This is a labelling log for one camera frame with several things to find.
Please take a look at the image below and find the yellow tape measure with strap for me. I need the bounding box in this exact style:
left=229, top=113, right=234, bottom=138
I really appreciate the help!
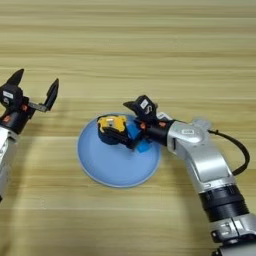
left=96, top=114, right=130, bottom=146

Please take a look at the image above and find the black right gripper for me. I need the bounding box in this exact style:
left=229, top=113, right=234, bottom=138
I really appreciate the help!
left=116, top=99, right=175, bottom=150

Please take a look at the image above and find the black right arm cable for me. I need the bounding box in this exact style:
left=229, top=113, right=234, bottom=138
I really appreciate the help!
left=208, top=129, right=251, bottom=177

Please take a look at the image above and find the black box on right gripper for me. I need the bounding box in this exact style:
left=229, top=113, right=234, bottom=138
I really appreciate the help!
left=134, top=94, right=158, bottom=122

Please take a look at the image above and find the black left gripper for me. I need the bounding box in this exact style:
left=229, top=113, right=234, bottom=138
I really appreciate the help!
left=0, top=68, right=60, bottom=135

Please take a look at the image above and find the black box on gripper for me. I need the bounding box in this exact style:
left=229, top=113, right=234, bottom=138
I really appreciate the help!
left=134, top=94, right=158, bottom=122
left=0, top=83, right=24, bottom=108

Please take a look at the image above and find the light blue round plate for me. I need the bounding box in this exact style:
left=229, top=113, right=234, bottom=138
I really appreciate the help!
left=77, top=112, right=162, bottom=189

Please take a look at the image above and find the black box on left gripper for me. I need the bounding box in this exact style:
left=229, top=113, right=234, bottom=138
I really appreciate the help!
left=0, top=83, right=24, bottom=108

